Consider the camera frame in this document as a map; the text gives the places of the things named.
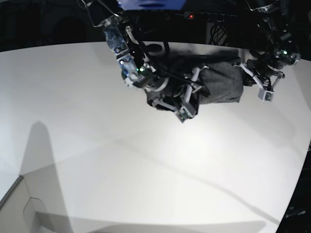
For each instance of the black power strip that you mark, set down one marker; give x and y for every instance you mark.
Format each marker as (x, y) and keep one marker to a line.
(207, 16)

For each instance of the grey t-shirt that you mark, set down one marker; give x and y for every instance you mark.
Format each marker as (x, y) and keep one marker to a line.
(221, 80)

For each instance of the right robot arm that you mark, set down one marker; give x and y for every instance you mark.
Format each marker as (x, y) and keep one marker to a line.
(140, 64)

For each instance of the blue box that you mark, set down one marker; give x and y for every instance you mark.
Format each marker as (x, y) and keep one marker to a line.
(151, 4)

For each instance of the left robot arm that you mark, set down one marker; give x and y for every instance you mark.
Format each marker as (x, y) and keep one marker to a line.
(265, 70)

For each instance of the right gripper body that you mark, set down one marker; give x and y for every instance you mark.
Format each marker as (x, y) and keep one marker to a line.
(180, 97)

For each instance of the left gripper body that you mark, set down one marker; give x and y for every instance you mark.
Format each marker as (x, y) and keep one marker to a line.
(266, 86)

